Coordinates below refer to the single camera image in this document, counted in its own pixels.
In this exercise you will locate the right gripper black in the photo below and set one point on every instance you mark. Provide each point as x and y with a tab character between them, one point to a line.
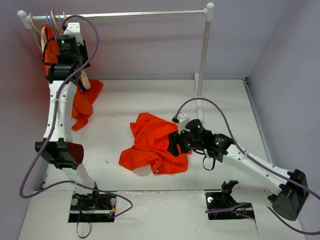
175	143

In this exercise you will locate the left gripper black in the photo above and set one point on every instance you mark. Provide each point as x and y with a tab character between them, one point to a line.
83	50

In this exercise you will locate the beige wooden hanger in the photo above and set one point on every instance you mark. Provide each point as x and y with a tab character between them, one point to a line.
85	83
56	26

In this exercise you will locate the orange t shirt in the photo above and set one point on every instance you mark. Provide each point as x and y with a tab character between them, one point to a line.
150	147

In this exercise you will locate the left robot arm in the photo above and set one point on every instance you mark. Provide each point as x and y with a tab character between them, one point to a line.
59	148

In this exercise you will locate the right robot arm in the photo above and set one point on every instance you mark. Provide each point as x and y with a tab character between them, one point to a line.
281	190

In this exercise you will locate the beige hanger under shirt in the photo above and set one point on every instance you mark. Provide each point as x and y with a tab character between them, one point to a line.
42	32

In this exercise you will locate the hanging orange shirt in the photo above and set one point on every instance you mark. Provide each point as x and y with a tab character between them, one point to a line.
83	102

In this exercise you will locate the white metal clothes rack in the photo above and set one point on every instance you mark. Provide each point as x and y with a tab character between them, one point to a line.
28	22

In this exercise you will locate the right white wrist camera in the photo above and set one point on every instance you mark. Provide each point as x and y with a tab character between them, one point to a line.
181	120

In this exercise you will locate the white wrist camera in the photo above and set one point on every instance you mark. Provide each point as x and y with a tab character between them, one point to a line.
181	120
74	28

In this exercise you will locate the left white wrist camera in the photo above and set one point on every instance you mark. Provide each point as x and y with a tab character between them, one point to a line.
74	28

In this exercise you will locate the lilac wire hanger left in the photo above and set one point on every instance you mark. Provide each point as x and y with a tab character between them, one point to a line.
49	21

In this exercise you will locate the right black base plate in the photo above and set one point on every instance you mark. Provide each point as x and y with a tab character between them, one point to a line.
224	207

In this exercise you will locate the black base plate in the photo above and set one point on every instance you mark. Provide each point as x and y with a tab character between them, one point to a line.
224	207
95	208

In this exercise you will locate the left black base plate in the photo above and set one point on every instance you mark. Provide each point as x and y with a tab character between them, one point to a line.
95	208

